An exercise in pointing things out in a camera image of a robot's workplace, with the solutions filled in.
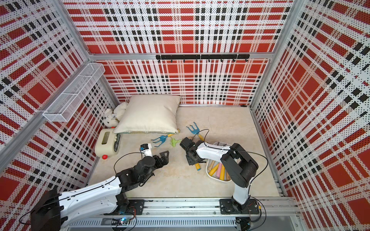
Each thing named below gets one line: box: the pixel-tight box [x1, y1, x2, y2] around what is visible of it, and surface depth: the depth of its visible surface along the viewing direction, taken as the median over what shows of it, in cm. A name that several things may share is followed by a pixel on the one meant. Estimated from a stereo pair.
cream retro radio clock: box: [94, 128, 121, 160], surface depth 90 cm
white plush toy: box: [102, 102, 128, 129], surface depth 107 cm
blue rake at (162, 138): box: [150, 133, 175, 148], surface depth 103 cm
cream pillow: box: [113, 94, 182, 134], surface depth 99 cm
